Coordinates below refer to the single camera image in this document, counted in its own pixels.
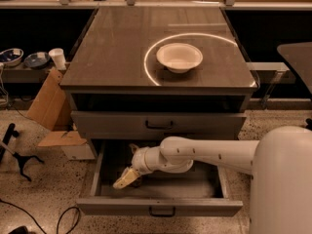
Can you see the dark side table top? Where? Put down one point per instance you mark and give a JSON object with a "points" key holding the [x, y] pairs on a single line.
{"points": [[298, 56]]}

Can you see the black stand legs left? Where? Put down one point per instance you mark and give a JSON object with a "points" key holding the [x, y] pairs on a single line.
{"points": [[22, 159]]}

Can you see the white paper bowl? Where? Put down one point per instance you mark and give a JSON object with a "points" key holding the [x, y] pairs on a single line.
{"points": [[179, 57]]}

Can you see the closed grey upper drawer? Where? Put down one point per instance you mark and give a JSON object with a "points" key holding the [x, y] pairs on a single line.
{"points": [[157, 126]]}

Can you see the white paper cup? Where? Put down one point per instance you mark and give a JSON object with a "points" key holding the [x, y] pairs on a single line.
{"points": [[57, 55]]}

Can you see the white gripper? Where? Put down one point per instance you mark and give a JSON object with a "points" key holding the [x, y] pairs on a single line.
{"points": [[138, 161]]}

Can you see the blue white bowl left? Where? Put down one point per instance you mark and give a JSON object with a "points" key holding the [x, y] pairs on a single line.
{"points": [[11, 57]]}

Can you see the flat cardboard piece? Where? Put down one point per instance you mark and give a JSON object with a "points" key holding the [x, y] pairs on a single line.
{"points": [[62, 138]]}

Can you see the brown cardboard sheet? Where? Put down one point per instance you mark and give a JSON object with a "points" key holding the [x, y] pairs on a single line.
{"points": [[50, 108]]}

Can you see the open grey middle drawer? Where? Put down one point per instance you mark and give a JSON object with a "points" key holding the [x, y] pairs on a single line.
{"points": [[202, 191]]}

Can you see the grey drawer cabinet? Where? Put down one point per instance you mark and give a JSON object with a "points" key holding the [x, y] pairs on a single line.
{"points": [[115, 69]]}

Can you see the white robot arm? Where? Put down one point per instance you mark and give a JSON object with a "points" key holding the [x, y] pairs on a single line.
{"points": [[280, 166]]}

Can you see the dark blue bowl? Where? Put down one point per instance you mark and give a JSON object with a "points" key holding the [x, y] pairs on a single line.
{"points": [[37, 60]]}

